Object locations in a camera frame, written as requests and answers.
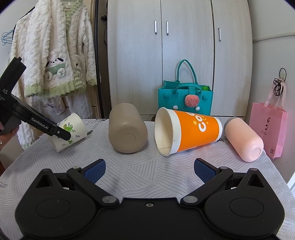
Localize white paper cup green print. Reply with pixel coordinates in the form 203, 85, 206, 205
48, 113, 87, 152

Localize orange paper cup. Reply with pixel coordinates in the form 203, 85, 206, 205
154, 107, 223, 157

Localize pink tumbler cup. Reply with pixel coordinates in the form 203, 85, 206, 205
224, 117, 264, 162

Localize taupe tumbler cup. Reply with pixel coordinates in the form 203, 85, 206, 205
108, 103, 148, 153

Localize person's left hand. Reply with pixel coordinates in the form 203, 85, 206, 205
0, 126, 19, 150

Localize grey patterned tablecloth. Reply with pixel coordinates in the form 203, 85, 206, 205
1, 119, 294, 239

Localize teal felt handbag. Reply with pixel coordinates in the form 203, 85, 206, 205
158, 59, 214, 116

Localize pink paper gift bag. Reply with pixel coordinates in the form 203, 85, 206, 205
249, 81, 287, 159

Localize white fluffy robe green trim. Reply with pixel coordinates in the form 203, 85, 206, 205
11, 1, 97, 99

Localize black tripod stand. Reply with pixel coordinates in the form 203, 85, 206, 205
93, 1, 112, 119

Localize grey wardrobe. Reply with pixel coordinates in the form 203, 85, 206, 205
107, 1, 253, 120

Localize black hair ties on hook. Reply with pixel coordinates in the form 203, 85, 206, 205
272, 67, 288, 96

